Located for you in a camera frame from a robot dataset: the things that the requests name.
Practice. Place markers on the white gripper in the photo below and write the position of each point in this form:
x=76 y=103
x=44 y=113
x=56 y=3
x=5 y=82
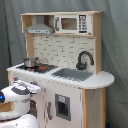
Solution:
x=33 y=88

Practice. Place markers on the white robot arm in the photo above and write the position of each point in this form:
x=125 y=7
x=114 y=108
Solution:
x=19 y=94

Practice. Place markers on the wooden toy kitchen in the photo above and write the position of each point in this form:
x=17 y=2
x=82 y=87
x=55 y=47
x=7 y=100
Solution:
x=62 y=50

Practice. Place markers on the black toy stovetop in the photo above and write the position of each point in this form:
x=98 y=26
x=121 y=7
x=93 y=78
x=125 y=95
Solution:
x=40 y=68

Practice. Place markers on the silver toy pot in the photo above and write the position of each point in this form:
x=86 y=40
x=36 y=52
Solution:
x=30 y=62

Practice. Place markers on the toy fridge door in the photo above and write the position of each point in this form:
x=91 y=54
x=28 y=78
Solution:
x=64 y=105

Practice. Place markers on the grey toy sink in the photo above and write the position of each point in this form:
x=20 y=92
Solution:
x=72 y=74

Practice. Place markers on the black toy faucet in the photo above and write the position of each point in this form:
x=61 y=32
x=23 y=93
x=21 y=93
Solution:
x=82 y=63

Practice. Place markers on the grey range hood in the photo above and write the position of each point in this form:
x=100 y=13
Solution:
x=39 y=27

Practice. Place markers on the white toy microwave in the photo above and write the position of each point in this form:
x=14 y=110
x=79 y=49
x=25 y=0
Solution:
x=73 y=24

